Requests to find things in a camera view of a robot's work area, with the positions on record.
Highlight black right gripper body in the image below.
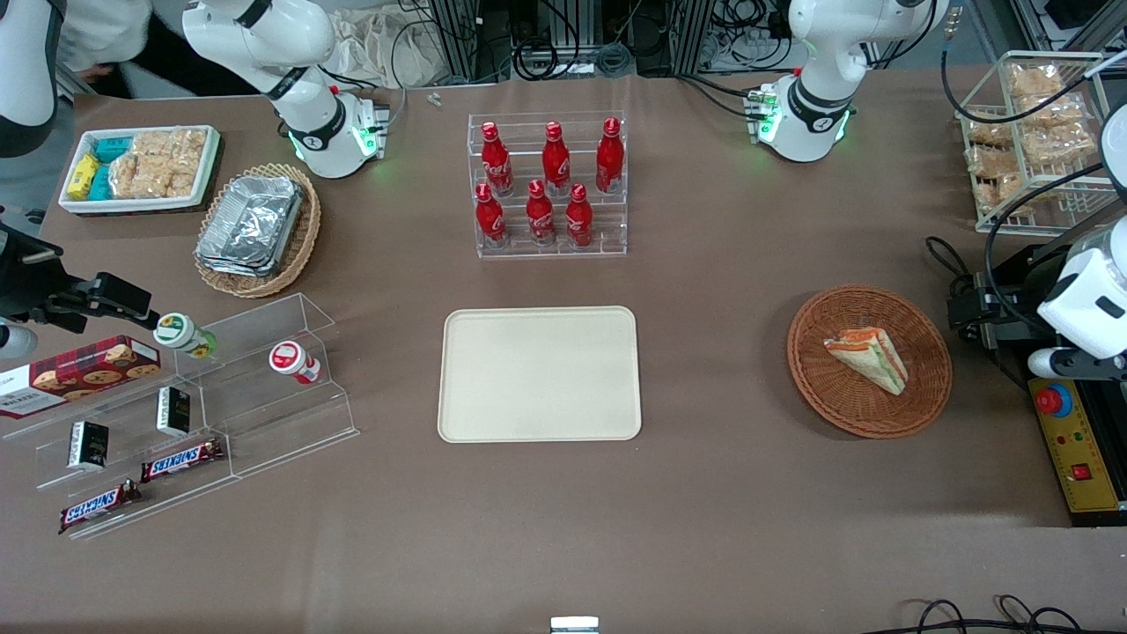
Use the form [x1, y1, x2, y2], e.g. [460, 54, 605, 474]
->
[0, 225, 98, 334]

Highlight triangular sandwich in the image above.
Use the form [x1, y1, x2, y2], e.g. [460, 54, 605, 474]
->
[823, 327, 910, 396]

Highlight white rectangular snack tray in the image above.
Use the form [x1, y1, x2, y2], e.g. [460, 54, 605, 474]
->
[58, 125, 222, 215]

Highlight oval light wicker basket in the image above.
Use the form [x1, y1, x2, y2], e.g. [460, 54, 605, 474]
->
[193, 163, 322, 299]

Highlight round brown wicker basket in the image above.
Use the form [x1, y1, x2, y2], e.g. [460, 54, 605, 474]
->
[786, 284, 954, 439]

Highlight beige plastic tray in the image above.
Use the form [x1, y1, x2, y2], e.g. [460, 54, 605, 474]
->
[438, 306, 643, 443]

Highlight green lid drink bottle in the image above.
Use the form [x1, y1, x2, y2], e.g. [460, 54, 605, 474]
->
[153, 313, 218, 360]

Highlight red chocolate chip cookie box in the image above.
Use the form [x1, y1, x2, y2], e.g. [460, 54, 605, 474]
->
[0, 335, 163, 421]

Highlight black appliance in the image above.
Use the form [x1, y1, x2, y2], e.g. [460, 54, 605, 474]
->
[947, 238, 1127, 388]

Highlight small black box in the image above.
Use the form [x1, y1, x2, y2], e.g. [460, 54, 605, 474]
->
[68, 420, 111, 471]
[157, 386, 193, 439]

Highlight yellow snack packet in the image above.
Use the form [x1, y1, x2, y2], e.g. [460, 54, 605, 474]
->
[67, 153, 101, 201]

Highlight clear bag of crackers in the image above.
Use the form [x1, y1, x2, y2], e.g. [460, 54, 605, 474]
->
[164, 129, 209, 197]
[109, 132, 170, 200]

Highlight stack of foil trays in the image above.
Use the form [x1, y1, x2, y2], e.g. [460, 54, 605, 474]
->
[195, 174, 306, 279]

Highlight snickers chocolate bar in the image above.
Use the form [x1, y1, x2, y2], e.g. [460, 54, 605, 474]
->
[58, 479, 143, 536]
[141, 437, 226, 484]

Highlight yellow emergency stop control box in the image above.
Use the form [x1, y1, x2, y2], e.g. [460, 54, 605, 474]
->
[1027, 377, 1127, 515]

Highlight red lid drink bottle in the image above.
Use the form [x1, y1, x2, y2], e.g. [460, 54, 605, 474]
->
[269, 340, 323, 387]

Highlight clear acrylic stepped shelf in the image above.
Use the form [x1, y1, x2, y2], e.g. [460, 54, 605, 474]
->
[0, 292, 360, 542]

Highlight person in white coat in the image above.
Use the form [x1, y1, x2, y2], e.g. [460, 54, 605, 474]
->
[56, 0, 156, 77]

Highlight white cloth bag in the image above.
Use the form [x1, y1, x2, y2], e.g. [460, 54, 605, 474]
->
[328, 4, 446, 90]

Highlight red cola bottle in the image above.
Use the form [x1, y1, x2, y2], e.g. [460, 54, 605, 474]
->
[526, 180, 558, 247]
[564, 183, 595, 249]
[595, 117, 626, 195]
[475, 183, 508, 248]
[480, 122, 515, 197]
[541, 122, 571, 197]

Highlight clear acrylic bottle rack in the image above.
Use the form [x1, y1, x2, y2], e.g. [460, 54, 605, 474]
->
[467, 112, 629, 259]

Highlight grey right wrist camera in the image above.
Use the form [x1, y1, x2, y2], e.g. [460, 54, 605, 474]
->
[0, 322, 39, 360]

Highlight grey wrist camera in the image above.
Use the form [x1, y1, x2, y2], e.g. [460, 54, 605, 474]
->
[0, 322, 39, 360]
[1028, 347, 1127, 382]

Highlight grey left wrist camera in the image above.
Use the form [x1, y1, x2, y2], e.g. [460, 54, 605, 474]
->
[1028, 347, 1127, 382]

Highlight white wire rack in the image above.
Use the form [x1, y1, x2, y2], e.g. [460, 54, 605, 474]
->
[955, 50, 1127, 236]

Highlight black cable on floor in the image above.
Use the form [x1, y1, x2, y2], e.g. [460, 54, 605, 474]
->
[883, 594, 1127, 634]

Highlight coiled black cables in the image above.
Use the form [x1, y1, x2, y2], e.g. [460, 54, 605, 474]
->
[513, 33, 637, 82]

